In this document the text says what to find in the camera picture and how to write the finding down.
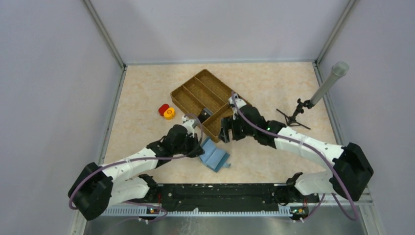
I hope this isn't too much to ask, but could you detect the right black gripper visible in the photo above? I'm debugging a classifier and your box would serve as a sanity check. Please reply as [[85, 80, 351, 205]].
[[219, 115, 256, 143]]

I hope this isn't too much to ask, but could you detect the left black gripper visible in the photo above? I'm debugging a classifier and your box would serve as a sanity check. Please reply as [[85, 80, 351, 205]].
[[173, 132, 204, 158]]

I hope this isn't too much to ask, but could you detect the blue card holder wallet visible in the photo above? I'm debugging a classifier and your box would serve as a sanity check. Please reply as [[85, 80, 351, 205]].
[[199, 137, 231, 173]]

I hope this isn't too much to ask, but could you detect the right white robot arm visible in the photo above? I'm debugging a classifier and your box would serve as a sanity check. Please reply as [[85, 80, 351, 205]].
[[219, 105, 374, 202]]

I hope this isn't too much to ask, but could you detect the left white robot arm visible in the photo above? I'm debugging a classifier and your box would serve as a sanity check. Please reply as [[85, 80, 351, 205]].
[[68, 124, 204, 221]]

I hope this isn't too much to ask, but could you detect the black card in tray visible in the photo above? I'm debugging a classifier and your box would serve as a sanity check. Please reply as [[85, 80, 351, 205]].
[[198, 107, 213, 123]]

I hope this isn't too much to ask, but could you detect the woven brown divided tray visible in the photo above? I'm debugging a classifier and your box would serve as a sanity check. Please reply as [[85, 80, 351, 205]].
[[170, 69, 233, 142]]

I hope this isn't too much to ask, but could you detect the orange cylinder block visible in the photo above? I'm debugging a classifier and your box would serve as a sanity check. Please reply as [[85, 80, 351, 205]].
[[163, 107, 176, 120]]

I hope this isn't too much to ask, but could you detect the red cylinder block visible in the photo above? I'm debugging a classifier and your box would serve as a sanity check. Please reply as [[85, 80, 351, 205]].
[[158, 103, 170, 117]]

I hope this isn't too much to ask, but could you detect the grey microphone on tripod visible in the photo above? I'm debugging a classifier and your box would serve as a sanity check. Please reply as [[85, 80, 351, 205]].
[[276, 61, 349, 130]]

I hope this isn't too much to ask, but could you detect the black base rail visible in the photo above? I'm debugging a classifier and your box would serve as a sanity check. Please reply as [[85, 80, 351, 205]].
[[133, 183, 320, 218]]

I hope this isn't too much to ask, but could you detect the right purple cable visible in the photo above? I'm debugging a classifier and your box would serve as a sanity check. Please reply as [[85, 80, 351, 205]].
[[230, 92, 361, 221]]

